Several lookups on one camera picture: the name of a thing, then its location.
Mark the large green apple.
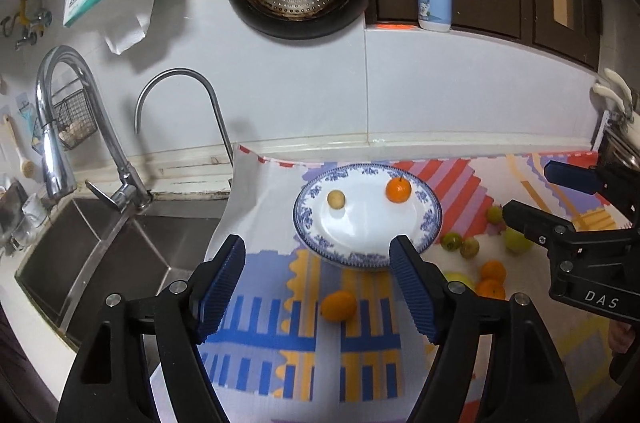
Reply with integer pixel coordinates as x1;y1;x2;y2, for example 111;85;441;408
503;227;534;255

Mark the green tomato with stem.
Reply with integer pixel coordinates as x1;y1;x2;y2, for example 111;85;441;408
486;206;503;226

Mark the orange mandarin with stem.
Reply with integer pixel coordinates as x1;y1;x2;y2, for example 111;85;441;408
480;259;506;284

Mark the small brown kiwi fruit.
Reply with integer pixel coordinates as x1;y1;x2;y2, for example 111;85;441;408
460;237;480;259

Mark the large orange mandarin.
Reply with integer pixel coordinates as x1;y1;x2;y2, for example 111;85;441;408
475;278;506;299

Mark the yellow-green pear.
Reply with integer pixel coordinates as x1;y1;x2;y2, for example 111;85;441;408
445;271;475;291

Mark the small oval orange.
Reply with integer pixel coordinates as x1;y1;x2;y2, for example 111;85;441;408
320;290;358;322

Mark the small tan longan fruit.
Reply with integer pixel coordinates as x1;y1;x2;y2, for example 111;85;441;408
326;189;346;210

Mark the chrome pull-down kitchen faucet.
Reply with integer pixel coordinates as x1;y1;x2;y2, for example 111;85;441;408
36;45;152;212

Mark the person's hand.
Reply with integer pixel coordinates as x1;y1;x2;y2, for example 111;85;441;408
608;320;634;354

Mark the metal dish rack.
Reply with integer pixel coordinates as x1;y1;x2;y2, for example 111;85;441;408
591;110;639;172

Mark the stainless steel sink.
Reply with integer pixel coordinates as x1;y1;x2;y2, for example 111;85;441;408
16;199;227;349

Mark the blue white porcelain plate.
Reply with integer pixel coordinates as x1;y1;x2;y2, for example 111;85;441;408
293;163;444;269

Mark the colourful patterned table mat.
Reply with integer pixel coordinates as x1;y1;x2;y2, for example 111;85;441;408
150;144;637;423

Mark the thin gooseneck water tap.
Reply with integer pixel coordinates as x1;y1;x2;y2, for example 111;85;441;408
132;67;234;164

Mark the wooden spoon on wall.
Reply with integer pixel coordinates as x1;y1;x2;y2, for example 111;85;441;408
2;114;36;180

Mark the wire sponge basket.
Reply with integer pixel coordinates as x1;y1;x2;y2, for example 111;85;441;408
52;79;98;150

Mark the wall hook with utensils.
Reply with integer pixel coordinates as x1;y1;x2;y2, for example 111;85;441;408
1;0;52;50

